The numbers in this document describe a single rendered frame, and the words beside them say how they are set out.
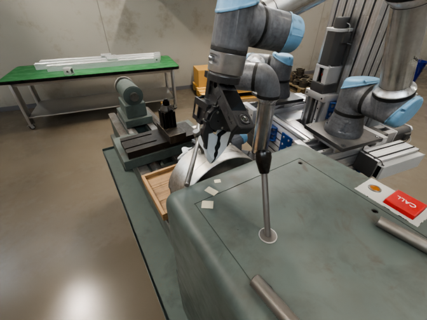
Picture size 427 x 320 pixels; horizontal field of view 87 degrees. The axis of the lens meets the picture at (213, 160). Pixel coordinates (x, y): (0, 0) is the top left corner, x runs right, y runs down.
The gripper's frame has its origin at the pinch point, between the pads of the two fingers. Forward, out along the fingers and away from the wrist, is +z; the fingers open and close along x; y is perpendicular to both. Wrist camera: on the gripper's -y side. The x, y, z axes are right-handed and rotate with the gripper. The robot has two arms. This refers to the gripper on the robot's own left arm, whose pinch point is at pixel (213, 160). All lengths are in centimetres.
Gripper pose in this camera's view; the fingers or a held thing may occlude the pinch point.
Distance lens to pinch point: 55.7
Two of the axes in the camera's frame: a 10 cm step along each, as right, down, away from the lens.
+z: -1.7, 8.6, 4.9
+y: -5.2, -5.0, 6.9
